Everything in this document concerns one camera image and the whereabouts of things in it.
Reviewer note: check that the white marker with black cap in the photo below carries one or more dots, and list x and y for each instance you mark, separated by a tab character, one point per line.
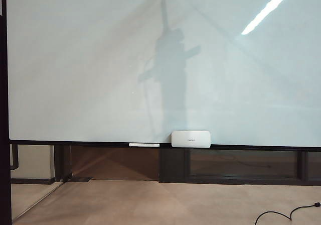
144	144

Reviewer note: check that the white whiteboard eraser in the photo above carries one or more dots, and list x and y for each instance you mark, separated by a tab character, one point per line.
190	139

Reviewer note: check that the white glass whiteboard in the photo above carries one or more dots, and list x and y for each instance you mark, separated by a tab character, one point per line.
100	59

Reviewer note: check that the black framed glass partition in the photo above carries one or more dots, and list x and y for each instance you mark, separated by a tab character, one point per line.
171	164

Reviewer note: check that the black floor plate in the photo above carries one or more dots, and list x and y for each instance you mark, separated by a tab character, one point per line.
82	179

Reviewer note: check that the clear glass side partition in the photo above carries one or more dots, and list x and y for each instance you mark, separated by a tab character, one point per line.
31	197

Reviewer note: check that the black whiteboard stand frame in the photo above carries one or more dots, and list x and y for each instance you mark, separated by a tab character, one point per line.
5	134

